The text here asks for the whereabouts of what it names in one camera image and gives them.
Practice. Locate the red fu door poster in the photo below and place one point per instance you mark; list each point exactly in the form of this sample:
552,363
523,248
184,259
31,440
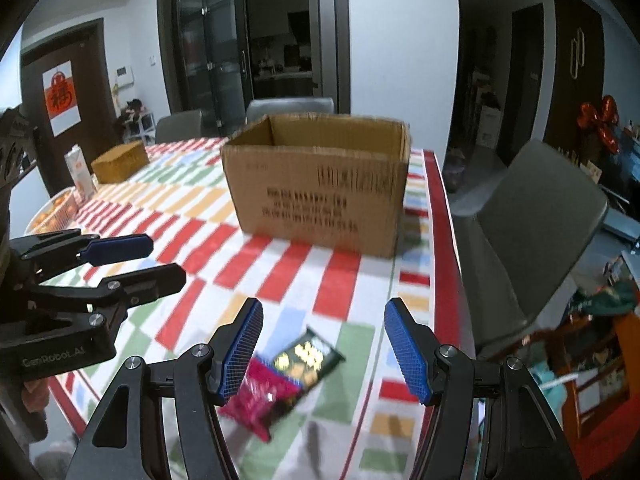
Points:
60,98

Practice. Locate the white milk carton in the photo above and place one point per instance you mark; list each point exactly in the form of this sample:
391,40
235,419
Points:
80,174

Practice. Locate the red balloon decoration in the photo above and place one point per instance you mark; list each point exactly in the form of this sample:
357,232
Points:
603,119

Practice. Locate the grey chair far middle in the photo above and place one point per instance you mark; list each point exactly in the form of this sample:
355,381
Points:
278,106

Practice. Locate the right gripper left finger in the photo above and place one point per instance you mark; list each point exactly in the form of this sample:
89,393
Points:
125,438

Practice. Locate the grey chair right side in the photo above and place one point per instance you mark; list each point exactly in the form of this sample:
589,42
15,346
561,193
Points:
517,250

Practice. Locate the colourful checked tablecloth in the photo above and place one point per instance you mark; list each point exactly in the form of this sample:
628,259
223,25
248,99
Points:
360,422

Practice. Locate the grey chair far left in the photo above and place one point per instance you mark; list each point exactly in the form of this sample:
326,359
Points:
179,127

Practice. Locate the dark green snack packet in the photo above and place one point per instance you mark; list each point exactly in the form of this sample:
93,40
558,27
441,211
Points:
307,360

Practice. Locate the basket of oranges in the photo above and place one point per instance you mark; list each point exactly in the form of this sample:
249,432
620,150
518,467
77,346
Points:
56,215

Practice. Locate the glass sliding door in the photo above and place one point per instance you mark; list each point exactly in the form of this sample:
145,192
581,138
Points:
218,56

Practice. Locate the brown cardboard box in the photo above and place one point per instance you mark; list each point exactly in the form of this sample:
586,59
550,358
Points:
330,180

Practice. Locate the grey chair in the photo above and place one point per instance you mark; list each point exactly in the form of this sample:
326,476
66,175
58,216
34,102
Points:
179,127
278,106
517,250

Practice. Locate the orange wooden stool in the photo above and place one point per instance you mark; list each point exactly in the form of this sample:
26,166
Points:
596,363

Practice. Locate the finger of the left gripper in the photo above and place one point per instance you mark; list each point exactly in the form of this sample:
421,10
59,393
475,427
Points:
86,309
72,248

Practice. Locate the pink snack packet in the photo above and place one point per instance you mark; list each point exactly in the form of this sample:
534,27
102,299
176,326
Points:
263,397

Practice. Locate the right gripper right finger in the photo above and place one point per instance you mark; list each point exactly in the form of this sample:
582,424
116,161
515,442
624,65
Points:
522,438

